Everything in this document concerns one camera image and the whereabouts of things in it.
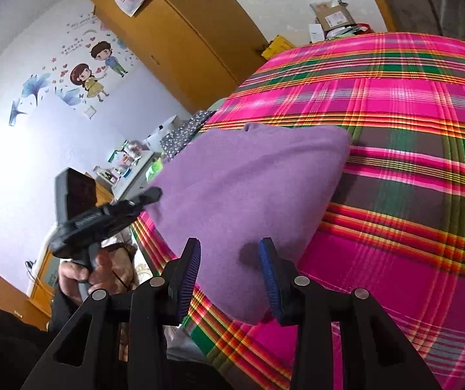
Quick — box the wooden door frame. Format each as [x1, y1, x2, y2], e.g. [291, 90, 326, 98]
[358, 0, 399, 33]

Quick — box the person's dark jacket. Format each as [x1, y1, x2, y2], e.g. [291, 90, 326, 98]
[0, 288, 54, 390]

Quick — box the wooden wardrobe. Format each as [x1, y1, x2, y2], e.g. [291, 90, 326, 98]
[85, 0, 269, 112]

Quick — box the yellow box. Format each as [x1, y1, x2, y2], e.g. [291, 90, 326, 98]
[261, 36, 296, 59]

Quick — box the pale side table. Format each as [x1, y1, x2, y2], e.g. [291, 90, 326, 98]
[94, 150, 164, 202]

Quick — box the purple fleece garment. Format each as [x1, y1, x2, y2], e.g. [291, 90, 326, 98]
[143, 122, 353, 326]

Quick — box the cartoon couple wall sticker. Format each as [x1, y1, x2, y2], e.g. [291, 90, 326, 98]
[8, 18, 136, 127]

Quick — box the dark dotted cloth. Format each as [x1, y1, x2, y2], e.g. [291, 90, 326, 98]
[160, 110, 217, 161]

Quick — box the white carton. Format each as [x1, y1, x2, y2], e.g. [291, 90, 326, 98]
[143, 116, 181, 152]

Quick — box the brown cardboard box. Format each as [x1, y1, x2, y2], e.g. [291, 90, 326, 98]
[310, 1, 357, 35]

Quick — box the person's left hand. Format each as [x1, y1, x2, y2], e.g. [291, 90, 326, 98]
[59, 248, 136, 303]

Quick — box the person's left forearm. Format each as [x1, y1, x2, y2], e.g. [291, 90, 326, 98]
[47, 284, 87, 334]

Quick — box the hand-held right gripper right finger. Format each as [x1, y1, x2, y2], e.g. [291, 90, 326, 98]
[259, 238, 440, 390]

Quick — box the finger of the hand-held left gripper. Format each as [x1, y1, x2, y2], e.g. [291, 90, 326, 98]
[112, 187, 163, 222]

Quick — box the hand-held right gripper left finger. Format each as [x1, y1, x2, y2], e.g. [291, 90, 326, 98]
[21, 238, 201, 390]

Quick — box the clear plastic zip curtain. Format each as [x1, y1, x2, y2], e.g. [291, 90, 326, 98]
[368, 0, 465, 55]

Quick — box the low wooden cabinet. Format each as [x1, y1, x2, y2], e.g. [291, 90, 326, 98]
[0, 250, 64, 330]

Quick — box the pink plaid bed sheet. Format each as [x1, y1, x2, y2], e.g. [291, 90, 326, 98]
[129, 32, 465, 390]

